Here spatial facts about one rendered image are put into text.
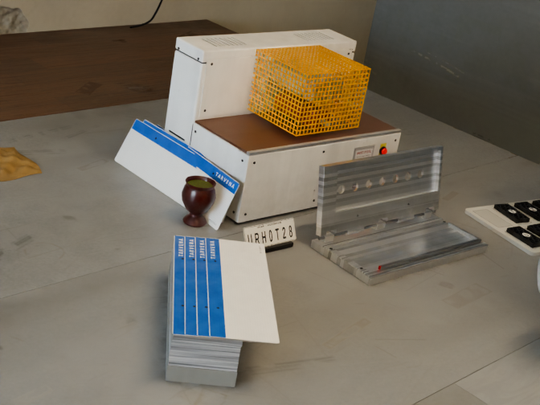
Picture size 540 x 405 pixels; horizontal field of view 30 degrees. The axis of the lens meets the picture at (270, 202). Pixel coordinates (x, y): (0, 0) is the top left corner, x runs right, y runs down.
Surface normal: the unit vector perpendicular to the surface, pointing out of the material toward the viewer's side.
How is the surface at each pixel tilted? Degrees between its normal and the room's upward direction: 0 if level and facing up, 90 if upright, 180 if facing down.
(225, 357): 90
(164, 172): 63
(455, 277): 0
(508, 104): 90
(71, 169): 0
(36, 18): 90
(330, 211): 79
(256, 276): 0
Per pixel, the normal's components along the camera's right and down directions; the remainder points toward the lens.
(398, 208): 0.66, 0.22
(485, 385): 0.17, -0.90
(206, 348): 0.07, 0.42
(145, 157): -0.58, -0.26
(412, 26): -0.70, 0.18
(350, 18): 0.69, 0.40
